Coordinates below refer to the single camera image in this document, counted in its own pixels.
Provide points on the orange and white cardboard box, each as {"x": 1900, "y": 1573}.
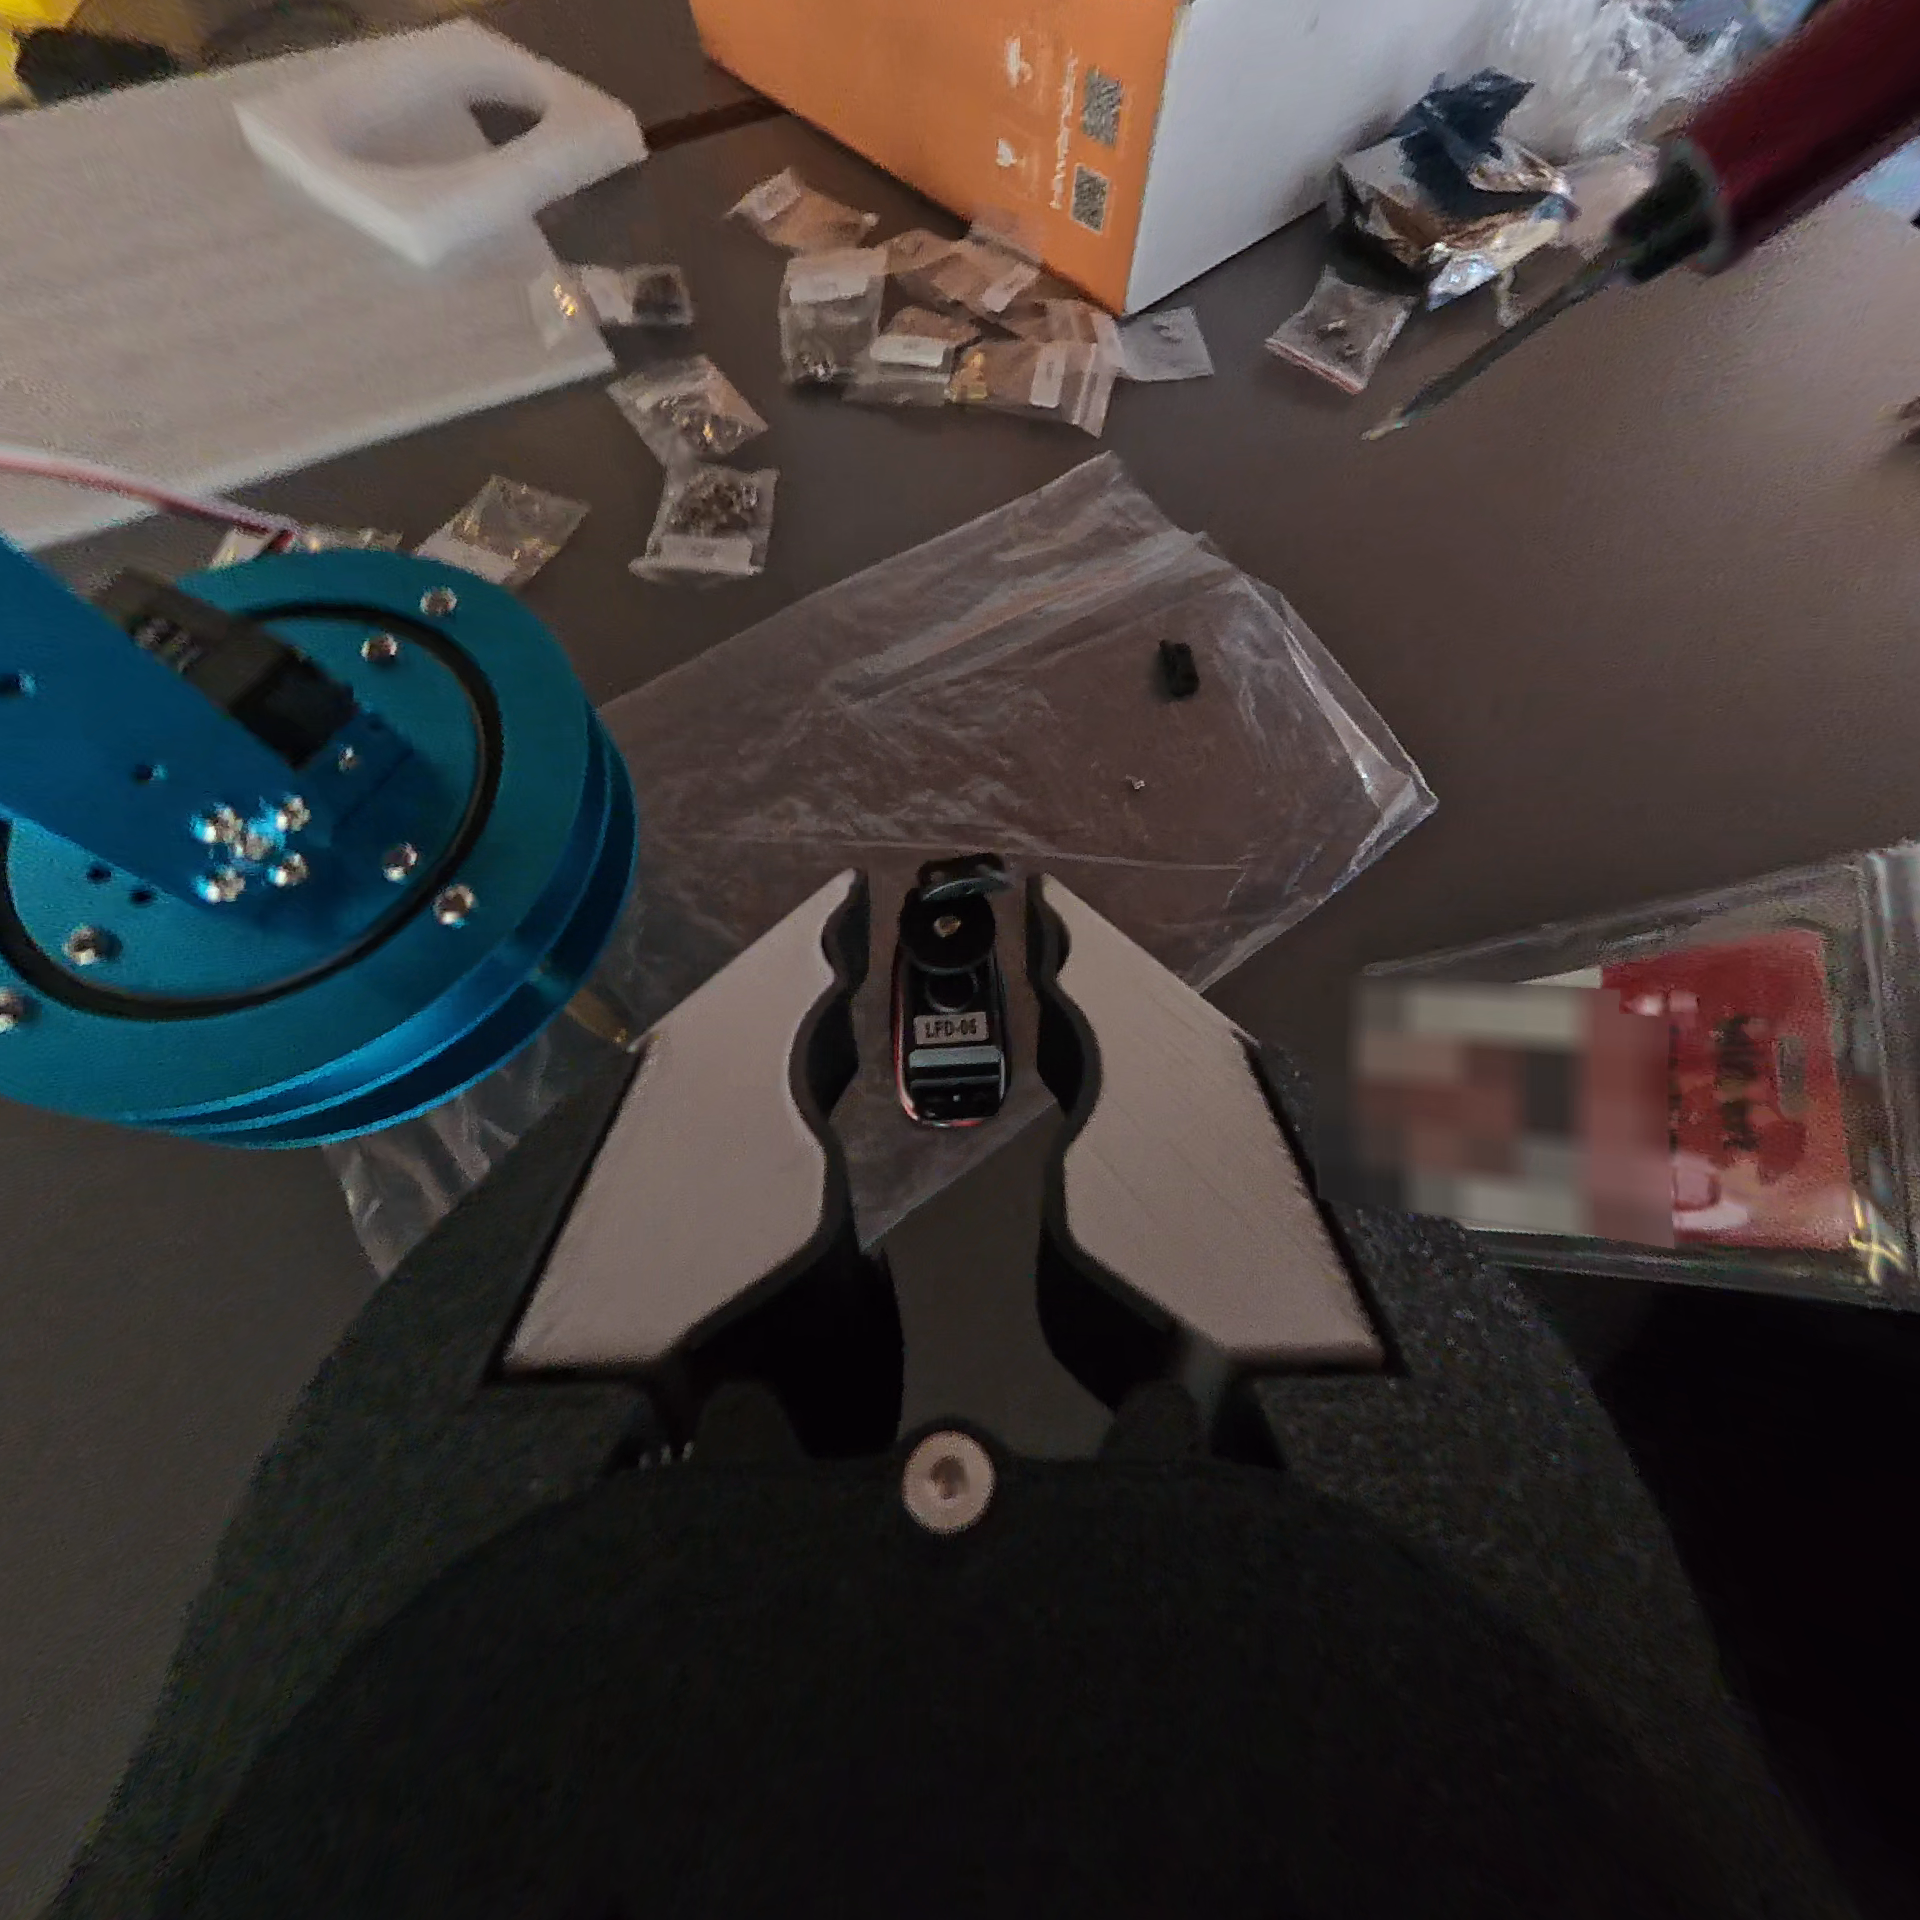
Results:
{"x": 901, "y": 120}

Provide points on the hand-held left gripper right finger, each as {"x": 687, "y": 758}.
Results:
{"x": 1215, "y": 1200}

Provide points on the pile of small screw bags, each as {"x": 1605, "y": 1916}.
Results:
{"x": 901, "y": 358}

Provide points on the person's black clothing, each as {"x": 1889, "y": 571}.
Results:
{"x": 1769, "y": 1574}

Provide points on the grey desk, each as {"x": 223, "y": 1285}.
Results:
{"x": 1575, "y": 629}

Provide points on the torn silver foil bag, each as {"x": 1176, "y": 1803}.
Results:
{"x": 1454, "y": 194}

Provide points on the yellow bin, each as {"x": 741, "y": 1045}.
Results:
{"x": 19, "y": 43}

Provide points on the black servo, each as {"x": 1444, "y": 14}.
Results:
{"x": 950, "y": 1078}

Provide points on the small clear bag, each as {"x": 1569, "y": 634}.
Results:
{"x": 1166, "y": 345}

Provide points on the bubble wrap bag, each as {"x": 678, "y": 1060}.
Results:
{"x": 1590, "y": 60}

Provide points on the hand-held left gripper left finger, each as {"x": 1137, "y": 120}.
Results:
{"x": 675, "y": 1200}

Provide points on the blue toy robot base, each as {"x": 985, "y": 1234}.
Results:
{"x": 494, "y": 838}

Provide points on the red screwdriver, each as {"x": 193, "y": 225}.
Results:
{"x": 1787, "y": 136}

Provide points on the white foam sheet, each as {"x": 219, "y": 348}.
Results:
{"x": 225, "y": 330}

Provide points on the small black plastic part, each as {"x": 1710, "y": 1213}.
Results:
{"x": 1177, "y": 669}

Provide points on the large clear plastic bag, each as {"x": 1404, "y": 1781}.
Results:
{"x": 975, "y": 675}

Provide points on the clear badge holder red card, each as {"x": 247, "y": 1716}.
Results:
{"x": 1769, "y": 1049}

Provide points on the white foam block with cutout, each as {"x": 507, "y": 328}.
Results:
{"x": 405, "y": 194}

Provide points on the small red-zip screw bag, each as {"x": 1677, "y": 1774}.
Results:
{"x": 1343, "y": 330}

